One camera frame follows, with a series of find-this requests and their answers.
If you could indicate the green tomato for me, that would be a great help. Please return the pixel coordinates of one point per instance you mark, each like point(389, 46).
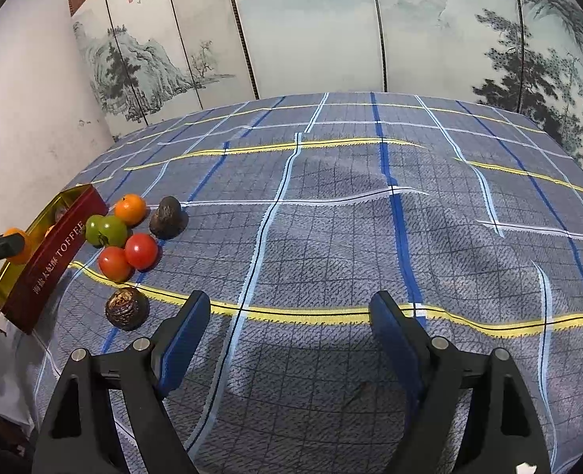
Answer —
point(94, 229)
point(115, 231)

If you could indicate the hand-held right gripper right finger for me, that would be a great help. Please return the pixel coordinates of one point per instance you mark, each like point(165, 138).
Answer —
point(392, 340)

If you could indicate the dark wrinkled round fruit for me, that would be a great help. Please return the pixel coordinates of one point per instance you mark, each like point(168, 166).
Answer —
point(127, 308)

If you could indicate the blue plaid cloth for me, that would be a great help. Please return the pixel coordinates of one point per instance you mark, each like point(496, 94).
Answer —
point(321, 237)

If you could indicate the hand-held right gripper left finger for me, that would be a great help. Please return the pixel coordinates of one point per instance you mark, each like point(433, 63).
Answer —
point(187, 340)

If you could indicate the orange mandarin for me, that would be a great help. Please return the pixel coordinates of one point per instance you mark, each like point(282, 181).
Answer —
point(130, 209)
point(14, 231)

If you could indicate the red and gold tin box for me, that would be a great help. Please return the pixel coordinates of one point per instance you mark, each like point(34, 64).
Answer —
point(49, 266)

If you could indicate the red tomato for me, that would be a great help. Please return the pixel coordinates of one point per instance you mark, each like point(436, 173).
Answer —
point(141, 251)
point(115, 263)

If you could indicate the painted folding screen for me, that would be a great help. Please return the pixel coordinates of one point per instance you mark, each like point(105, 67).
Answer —
point(311, 34)

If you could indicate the dark brown pear-shaped fruit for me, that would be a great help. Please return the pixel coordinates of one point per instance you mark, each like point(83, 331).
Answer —
point(168, 217)

